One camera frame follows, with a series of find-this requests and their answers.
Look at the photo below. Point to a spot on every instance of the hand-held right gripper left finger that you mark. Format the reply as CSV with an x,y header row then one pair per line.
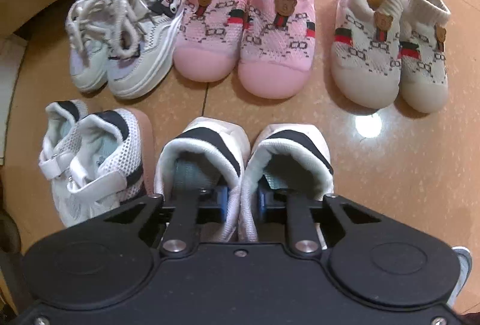
x,y
222,203

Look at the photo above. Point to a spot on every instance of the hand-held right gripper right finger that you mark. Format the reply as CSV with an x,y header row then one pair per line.
x,y
263,203

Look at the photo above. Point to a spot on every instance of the white velcro shoe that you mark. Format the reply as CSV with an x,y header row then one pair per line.
x,y
198,152
296,152

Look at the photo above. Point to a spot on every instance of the white mesh black-striped shoe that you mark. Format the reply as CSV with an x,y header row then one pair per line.
x,y
56,145
108,160

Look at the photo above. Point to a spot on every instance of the pink knit shoe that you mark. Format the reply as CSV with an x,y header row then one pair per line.
x,y
204,32
277,47

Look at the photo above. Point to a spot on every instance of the lavender lace sneaker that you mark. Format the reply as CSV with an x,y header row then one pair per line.
x,y
88,59
150,47

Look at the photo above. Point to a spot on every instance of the beige knit shoe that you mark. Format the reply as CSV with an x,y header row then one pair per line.
x,y
425,77
360,59

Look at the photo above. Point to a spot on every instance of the person's maroon clothing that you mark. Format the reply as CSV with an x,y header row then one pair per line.
x,y
468,317

